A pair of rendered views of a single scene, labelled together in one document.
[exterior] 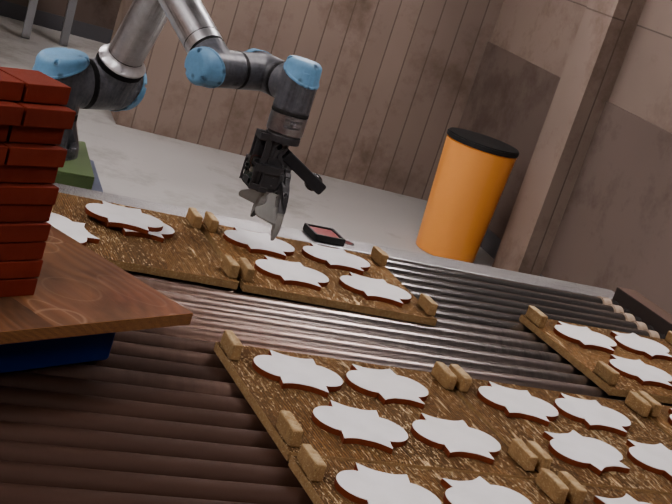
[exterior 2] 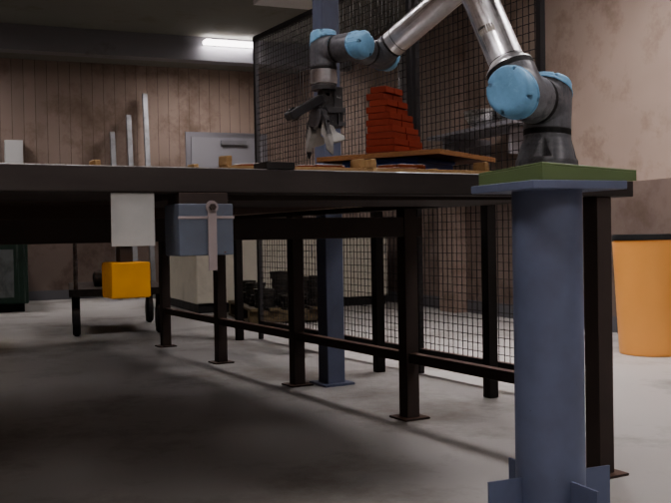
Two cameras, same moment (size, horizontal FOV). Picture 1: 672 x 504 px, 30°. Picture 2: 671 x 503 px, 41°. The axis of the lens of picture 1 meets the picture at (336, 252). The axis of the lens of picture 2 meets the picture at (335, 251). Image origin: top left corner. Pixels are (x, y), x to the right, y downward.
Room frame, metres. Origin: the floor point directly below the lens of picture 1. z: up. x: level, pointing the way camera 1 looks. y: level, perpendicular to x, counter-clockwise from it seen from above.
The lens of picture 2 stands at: (5.00, 0.10, 0.75)
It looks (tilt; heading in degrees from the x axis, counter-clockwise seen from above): 1 degrees down; 178
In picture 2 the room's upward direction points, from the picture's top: 1 degrees counter-clockwise
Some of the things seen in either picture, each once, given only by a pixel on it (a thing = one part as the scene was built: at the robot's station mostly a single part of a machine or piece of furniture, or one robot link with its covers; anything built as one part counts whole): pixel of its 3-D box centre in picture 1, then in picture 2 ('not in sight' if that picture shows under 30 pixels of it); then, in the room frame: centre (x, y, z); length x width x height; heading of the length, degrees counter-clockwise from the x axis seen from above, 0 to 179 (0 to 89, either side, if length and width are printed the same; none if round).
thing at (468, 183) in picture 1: (463, 196); not in sight; (6.85, -0.58, 0.34); 0.41 x 0.41 x 0.67
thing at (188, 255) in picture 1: (111, 233); (401, 176); (2.25, 0.41, 0.93); 0.41 x 0.35 x 0.02; 116
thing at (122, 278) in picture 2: not in sight; (125, 245); (2.94, -0.29, 0.74); 0.09 x 0.08 x 0.24; 118
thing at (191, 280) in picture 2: not in sight; (268, 265); (-5.15, -0.28, 0.42); 2.15 x 1.74 x 0.84; 111
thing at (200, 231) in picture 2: not in sight; (200, 232); (2.86, -0.14, 0.77); 0.14 x 0.11 x 0.18; 118
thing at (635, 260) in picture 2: not in sight; (651, 293); (-0.45, 2.22, 0.36); 0.47 x 0.46 x 0.73; 109
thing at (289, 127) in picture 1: (286, 125); (323, 79); (2.45, 0.17, 1.19); 0.08 x 0.08 x 0.05
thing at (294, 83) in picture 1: (296, 86); (324, 50); (2.46, 0.17, 1.27); 0.09 x 0.08 x 0.11; 48
